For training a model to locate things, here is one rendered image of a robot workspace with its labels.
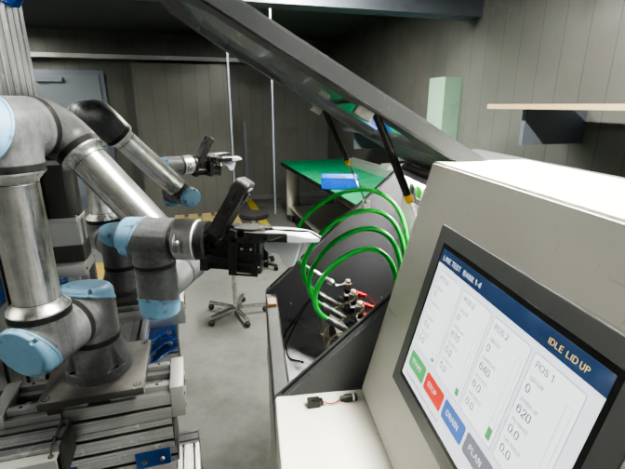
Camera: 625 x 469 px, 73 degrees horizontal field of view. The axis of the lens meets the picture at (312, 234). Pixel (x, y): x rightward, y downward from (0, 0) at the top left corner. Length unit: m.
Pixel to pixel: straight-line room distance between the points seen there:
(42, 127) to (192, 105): 5.77
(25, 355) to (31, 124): 0.44
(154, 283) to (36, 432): 0.53
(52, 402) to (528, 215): 1.02
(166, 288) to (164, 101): 5.91
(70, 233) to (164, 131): 5.42
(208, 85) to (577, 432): 6.41
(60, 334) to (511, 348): 0.82
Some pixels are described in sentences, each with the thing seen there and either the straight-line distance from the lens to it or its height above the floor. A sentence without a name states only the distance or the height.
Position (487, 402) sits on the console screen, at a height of 1.27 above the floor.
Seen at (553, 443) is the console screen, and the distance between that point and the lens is 0.60.
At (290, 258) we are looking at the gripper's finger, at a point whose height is 1.42.
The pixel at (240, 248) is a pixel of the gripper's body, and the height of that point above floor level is 1.44.
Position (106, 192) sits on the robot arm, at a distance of 0.96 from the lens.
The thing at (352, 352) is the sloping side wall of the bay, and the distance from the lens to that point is 1.08.
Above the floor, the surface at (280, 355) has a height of 0.95.
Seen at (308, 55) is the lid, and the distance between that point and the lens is 0.87.
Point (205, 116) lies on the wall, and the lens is 6.66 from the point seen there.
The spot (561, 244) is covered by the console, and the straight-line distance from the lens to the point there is 0.61.
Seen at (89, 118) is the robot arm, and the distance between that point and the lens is 1.53.
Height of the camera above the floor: 1.67
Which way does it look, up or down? 17 degrees down
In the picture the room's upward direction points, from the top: straight up
